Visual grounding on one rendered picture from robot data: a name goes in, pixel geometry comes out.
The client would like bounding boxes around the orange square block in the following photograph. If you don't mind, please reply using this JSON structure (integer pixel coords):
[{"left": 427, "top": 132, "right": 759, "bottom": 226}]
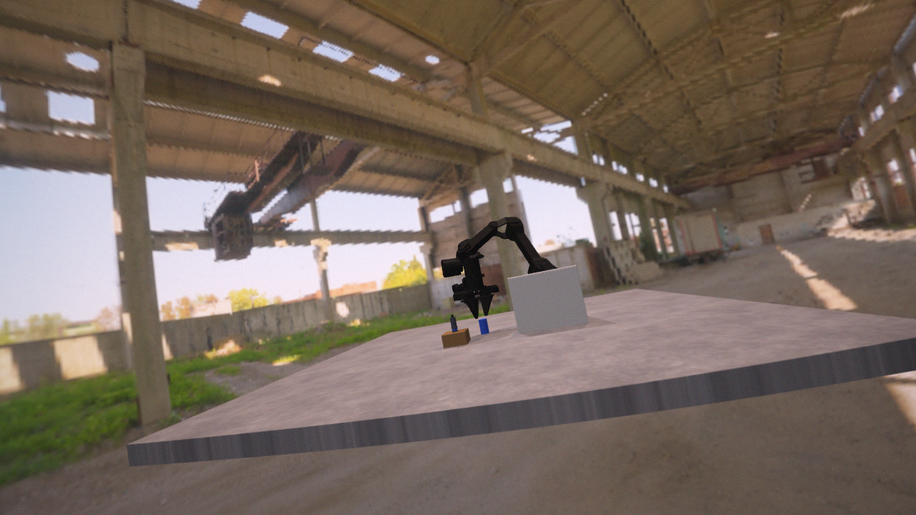
[{"left": 442, "top": 328, "right": 471, "bottom": 348}]

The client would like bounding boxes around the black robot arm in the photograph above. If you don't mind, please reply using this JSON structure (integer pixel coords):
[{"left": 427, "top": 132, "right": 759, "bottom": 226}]
[{"left": 441, "top": 217, "right": 557, "bottom": 293}]

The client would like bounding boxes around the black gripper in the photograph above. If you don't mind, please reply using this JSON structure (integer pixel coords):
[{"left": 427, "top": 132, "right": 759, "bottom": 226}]
[{"left": 453, "top": 271, "right": 499, "bottom": 319}]

